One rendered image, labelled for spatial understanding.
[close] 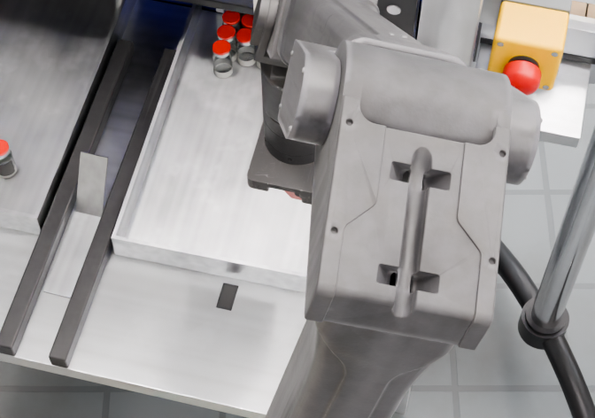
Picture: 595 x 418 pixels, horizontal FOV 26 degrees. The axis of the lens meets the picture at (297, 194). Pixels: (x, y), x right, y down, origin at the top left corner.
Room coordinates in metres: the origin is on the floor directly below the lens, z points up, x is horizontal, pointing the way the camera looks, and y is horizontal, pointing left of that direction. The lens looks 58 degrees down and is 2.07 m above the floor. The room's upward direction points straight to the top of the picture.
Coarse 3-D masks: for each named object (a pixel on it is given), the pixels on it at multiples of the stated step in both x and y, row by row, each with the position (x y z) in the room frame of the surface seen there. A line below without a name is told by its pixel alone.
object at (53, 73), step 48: (0, 0) 1.01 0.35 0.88; (48, 0) 1.01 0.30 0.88; (96, 0) 1.01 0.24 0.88; (0, 48) 0.94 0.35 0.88; (48, 48) 0.94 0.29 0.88; (96, 48) 0.94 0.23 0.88; (0, 96) 0.87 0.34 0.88; (48, 96) 0.87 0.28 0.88; (48, 144) 0.80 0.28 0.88; (0, 192) 0.74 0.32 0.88; (48, 192) 0.72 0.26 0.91
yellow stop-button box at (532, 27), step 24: (504, 0) 0.89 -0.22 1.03; (528, 0) 0.88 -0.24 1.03; (552, 0) 0.88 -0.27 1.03; (504, 24) 0.85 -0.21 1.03; (528, 24) 0.85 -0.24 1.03; (552, 24) 0.85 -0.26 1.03; (504, 48) 0.83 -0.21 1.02; (528, 48) 0.83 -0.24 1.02; (552, 48) 0.82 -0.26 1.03; (552, 72) 0.82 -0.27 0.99
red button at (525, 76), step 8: (512, 64) 0.82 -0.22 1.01; (520, 64) 0.81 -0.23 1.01; (528, 64) 0.81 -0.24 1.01; (504, 72) 0.81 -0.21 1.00; (512, 72) 0.81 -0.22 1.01; (520, 72) 0.80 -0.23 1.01; (528, 72) 0.80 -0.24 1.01; (536, 72) 0.81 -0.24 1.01; (512, 80) 0.80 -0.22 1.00; (520, 80) 0.80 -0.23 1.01; (528, 80) 0.80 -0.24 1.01; (536, 80) 0.80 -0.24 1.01; (520, 88) 0.80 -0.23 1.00; (528, 88) 0.79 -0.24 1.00; (536, 88) 0.80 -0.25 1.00
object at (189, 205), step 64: (192, 64) 0.91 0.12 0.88; (256, 64) 0.91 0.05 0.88; (192, 128) 0.82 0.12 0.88; (256, 128) 0.82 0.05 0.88; (128, 192) 0.72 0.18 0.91; (192, 192) 0.74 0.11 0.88; (256, 192) 0.74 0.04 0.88; (128, 256) 0.66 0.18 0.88; (192, 256) 0.65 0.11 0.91; (256, 256) 0.66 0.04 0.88
